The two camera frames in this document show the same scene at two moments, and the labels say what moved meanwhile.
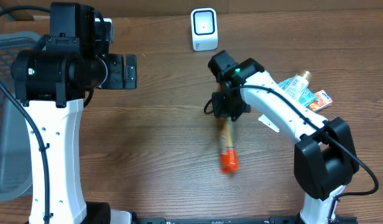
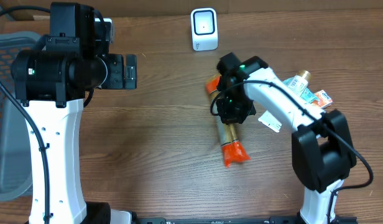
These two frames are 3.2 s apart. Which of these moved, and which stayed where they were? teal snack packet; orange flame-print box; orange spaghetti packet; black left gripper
Moved: orange spaghetti packet
Stayed: teal snack packet; orange flame-print box; black left gripper
